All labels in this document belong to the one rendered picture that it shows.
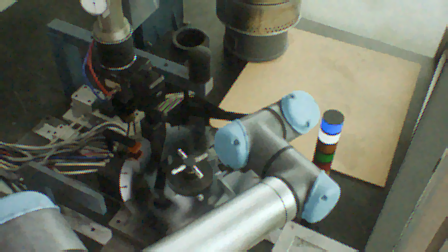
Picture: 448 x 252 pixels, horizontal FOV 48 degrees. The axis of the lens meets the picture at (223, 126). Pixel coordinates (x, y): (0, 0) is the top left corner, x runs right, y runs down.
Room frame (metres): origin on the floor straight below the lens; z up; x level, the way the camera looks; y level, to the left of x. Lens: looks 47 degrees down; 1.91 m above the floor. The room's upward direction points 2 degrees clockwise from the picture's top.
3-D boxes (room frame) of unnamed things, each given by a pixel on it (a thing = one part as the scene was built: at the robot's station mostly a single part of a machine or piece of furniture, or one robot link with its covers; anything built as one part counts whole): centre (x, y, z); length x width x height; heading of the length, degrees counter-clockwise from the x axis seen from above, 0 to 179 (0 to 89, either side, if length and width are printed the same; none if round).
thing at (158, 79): (0.74, 0.15, 1.17); 0.06 x 0.05 x 0.20; 54
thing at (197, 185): (0.74, 0.08, 0.96); 0.11 x 0.11 x 0.03
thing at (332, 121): (0.74, -0.23, 1.14); 0.05 x 0.04 x 0.03; 153
